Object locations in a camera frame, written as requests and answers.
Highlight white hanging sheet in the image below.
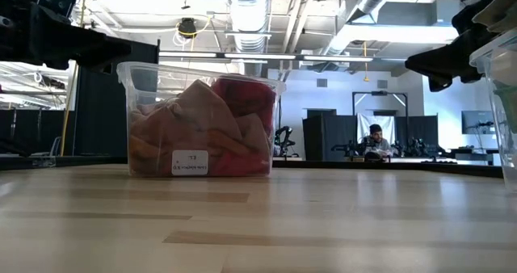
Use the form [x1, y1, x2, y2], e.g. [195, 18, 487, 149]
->
[357, 113, 396, 145]

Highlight white checked towel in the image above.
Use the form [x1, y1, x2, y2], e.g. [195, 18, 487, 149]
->
[490, 48, 517, 87]

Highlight black table frame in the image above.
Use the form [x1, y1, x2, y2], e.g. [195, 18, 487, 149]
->
[0, 154, 504, 180]

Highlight yellow hanging pendant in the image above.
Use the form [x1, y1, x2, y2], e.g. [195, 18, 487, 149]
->
[362, 40, 371, 83]

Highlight person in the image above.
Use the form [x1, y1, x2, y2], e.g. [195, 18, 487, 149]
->
[361, 123, 395, 160]

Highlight black ceiling cable reel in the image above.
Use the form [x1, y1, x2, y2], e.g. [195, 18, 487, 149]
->
[176, 17, 198, 39]

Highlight beige tan towel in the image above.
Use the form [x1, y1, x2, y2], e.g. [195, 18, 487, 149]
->
[173, 78, 243, 145]

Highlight clothes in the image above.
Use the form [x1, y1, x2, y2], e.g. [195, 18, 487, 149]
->
[128, 103, 243, 176]

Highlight black partition panels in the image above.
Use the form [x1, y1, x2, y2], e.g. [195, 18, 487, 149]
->
[301, 108, 439, 162]

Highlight computer monitor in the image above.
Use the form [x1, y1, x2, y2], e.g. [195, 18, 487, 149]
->
[461, 110, 496, 136]

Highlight black curtain panel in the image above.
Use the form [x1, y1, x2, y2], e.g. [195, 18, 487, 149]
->
[74, 40, 161, 158]

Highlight black frame stand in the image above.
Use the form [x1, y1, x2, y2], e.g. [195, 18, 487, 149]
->
[351, 90, 409, 119]

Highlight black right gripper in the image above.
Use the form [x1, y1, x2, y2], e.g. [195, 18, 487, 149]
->
[405, 0, 500, 93]

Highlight light green towel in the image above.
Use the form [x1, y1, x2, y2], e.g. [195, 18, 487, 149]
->
[492, 85, 517, 133]

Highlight background dark table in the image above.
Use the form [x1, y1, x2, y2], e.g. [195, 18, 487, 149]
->
[439, 145, 502, 165]

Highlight silver spiral ceiling duct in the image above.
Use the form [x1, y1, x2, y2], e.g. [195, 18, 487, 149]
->
[225, 0, 272, 77]

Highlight grey rectangular ceiling duct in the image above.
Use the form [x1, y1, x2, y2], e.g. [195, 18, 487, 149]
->
[377, 0, 461, 27]

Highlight pale grey towel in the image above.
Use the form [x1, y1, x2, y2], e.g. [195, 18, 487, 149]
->
[472, 0, 517, 34]

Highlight mauve pink towel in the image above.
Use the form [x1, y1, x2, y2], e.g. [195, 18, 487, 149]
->
[237, 113, 271, 157]

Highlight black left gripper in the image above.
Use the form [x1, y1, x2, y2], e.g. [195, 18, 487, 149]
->
[0, 0, 133, 73]

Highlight clear plastic bin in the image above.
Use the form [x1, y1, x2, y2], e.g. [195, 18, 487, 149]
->
[469, 28, 517, 194]
[116, 61, 287, 179]

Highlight background black robot arms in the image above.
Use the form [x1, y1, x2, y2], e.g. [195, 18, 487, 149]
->
[330, 137, 445, 163]

